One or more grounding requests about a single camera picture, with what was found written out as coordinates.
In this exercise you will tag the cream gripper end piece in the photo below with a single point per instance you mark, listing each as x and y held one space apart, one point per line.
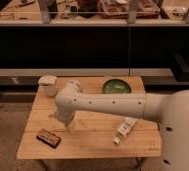
71 127

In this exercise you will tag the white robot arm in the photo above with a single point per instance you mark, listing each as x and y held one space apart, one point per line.
170 110

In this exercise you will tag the dark rectangular box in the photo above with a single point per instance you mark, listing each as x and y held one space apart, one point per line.
48 138

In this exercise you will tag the white cup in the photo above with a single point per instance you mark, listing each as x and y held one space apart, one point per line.
48 83

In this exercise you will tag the white tube bottle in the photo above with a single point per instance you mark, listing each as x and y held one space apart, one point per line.
124 129

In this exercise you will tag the green bowl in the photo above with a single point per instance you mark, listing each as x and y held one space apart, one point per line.
114 86

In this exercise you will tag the long shelf bench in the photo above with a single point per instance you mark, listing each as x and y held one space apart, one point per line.
86 72

